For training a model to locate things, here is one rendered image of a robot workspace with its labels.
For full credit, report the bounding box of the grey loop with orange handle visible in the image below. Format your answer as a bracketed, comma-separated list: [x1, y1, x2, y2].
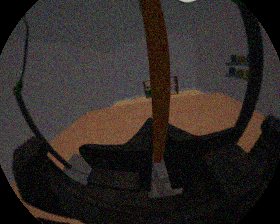
[139, 0, 171, 163]

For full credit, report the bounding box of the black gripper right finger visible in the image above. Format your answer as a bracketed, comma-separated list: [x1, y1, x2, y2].
[163, 123, 241, 189]

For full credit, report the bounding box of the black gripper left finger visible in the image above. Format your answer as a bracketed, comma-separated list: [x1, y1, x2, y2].
[79, 119, 153, 193]

